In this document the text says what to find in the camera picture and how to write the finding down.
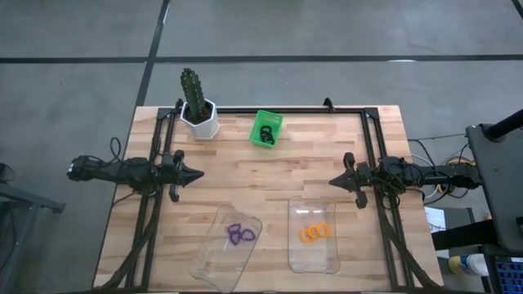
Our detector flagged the bundle of loose cables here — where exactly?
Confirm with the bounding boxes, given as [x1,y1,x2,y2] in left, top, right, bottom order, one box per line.
[408,134,479,205]

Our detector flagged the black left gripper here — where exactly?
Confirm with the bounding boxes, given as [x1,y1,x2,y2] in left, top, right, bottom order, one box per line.
[161,149,205,203]

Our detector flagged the green plastic basket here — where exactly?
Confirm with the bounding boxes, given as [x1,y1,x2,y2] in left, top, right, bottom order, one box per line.
[248,109,284,149]

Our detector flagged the clear plastic tray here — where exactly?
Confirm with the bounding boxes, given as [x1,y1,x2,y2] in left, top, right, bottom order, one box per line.
[287,195,342,275]
[187,203,264,294]

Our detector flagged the black shelf board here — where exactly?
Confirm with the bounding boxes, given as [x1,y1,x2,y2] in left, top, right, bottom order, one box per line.
[431,218,498,251]

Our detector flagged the green cactus plant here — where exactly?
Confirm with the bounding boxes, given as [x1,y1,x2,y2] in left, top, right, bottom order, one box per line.
[180,67,207,123]

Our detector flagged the blue plastic crate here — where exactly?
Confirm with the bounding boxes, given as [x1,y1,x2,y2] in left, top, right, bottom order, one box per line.
[494,256,523,294]

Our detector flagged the white paper sheet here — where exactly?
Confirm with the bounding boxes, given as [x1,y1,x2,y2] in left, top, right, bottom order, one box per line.
[424,206,447,234]

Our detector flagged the dark grey equipment cart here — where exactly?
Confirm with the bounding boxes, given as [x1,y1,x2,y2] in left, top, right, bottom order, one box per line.
[465,108,523,254]

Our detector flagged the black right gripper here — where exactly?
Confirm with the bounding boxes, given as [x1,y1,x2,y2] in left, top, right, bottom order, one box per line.
[329,151,385,210]

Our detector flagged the black metal table frame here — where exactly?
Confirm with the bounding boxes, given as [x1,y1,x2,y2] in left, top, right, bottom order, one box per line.
[92,104,445,293]

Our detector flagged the grey metal stand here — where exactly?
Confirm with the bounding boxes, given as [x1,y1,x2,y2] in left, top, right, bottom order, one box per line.
[0,163,67,294]

